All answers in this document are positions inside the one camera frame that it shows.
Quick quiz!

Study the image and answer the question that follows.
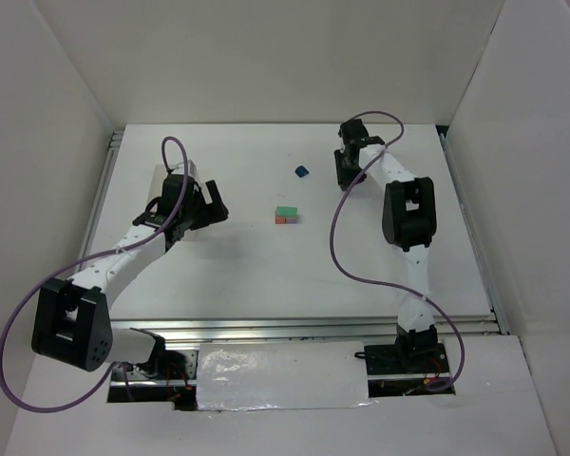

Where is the blue wood block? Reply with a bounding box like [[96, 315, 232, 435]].
[[294, 165, 310, 178]]

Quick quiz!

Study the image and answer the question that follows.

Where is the green rectangular wood block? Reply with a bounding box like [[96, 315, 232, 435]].
[[275, 206, 298, 218]]

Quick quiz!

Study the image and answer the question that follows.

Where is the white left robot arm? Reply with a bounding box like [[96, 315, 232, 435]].
[[31, 174, 229, 371]]

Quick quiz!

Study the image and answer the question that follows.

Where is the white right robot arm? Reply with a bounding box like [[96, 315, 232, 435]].
[[329, 114, 438, 364]]

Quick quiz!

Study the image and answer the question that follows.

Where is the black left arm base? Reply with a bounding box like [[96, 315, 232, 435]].
[[110, 349, 199, 387]]

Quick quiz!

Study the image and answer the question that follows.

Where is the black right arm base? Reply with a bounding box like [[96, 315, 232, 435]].
[[354, 343, 449, 376]]

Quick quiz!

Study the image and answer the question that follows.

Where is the silver foil sheet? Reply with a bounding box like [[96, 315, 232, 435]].
[[196, 341, 370, 411]]

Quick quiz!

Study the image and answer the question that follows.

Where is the aluminium left rail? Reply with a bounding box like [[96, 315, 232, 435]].
[[78, 130, 124, 258]]

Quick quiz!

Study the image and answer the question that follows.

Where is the aluminium front rail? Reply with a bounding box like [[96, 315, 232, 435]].
[[104, 316, 503, 341]]

